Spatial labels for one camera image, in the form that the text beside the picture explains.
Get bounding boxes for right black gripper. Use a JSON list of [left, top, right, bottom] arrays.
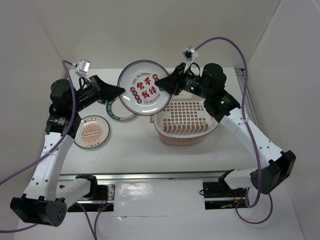
[[154, 62, 210, 99]]

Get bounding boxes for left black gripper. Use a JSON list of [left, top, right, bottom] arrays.
[[70, 74, 125, 113]]

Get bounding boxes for white plate red characters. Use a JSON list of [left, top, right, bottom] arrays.
[[117, 60, 171, 116]]

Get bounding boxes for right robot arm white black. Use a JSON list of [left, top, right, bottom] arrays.
[[155, 63, 296, 196]]

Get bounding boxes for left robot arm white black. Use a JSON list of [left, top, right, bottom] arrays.
[[10, 75, 125, 227]]

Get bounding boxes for white orange plastic dish rack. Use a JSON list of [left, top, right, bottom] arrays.
[[150, 96, 218, 147]]

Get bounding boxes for white plate dark teal rim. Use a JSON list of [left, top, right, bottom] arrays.
[[106, 97, 137, 121]]

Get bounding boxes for white plate orange sunburst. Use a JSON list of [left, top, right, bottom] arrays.
[[74, 115, 111, 149]]

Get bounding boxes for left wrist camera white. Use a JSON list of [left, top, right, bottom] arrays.
[[72, 59, 90, 77]]

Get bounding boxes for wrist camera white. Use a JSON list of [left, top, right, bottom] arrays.
[[182, 46, 199, 73], [72, 59, 90, 77]]

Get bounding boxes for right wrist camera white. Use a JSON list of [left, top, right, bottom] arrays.
[[182, 46, 199, 73]]

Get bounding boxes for aluminium rail right side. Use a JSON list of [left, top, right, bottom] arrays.
[[234, 67, 258, 121]]

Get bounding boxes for aluminium rail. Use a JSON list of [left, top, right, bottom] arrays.
[[234, 67, 258, 121], [57, 168, 241, 183]]

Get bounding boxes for aluminium rail front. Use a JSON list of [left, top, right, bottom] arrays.
[[57, 168, 241, 183]]

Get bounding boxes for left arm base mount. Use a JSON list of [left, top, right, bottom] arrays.
[[77, 183, 115, 213]]

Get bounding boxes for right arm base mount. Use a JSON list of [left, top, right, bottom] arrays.
[[199, 182, 246, 210]]

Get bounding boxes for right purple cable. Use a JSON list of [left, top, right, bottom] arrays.
[[194, 37, 275, 223]]

